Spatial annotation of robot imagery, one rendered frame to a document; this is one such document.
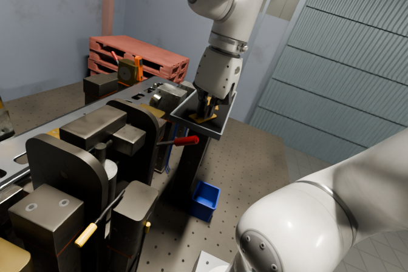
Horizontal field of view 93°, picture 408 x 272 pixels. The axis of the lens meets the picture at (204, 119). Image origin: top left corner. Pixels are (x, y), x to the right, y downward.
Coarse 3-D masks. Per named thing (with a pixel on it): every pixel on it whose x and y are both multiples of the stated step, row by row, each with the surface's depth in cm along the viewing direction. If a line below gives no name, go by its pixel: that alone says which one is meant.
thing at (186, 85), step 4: (180, 84) 99; (184, 84) 99; (188, 84) 101; (180, 88) 100; (184, 88) 99; (188, 88) 99; (192, 88) 98; (188, 92) 100; (192, 92) 99; (188, 96) 101; (180, 128) 110; (184, 128) 110; (176, 132) 112; (180, 132) 112; (184, 132) 115; (176, 136) 113; (180, 136) 113; (184, 136) 114
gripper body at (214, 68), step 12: (204, 60) 45; (216, 60) 43; (228, 60) 42; (240, 60) 43; (204, 72) 46; (216, 72) 44; (228, 72) 42; (204, 84) 47; (216, 84) 45; (228, 84) 43; (216, 96) 46
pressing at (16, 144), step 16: (144, 80) 106; (160, 80) 111; (112, 96) 81; (128, 96) 84; (144, 96) 89; (80, 112) 65; (32, 128) 54; (48, 128) 55; (0, 144) 46; (16, 144) 47; (0, 160) 43; (16, 176) 40; (0, 192) 38
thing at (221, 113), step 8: (192, 96) 63; (208, 96) 67; (184, 104) 56; (192, 104) 58; (176, 112) 51; (184, 112) 52; (192, 112) 53; (216, 112) 58; (224, 112) 59; (192, 120) 50; (208, 120) 52; (216, 120) 53; (224, 120) 55; (208, 128) 49; (216, 128) 50
